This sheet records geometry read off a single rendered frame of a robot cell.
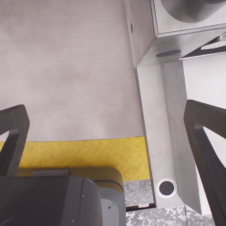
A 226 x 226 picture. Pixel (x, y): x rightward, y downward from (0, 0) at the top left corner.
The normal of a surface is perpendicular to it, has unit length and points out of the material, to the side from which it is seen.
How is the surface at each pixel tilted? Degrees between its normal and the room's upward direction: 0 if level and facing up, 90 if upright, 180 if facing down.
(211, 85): 0
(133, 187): 0
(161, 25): 0
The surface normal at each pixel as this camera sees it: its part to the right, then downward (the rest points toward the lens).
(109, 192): 0.11, -0.62
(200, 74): 0.00, 0.07
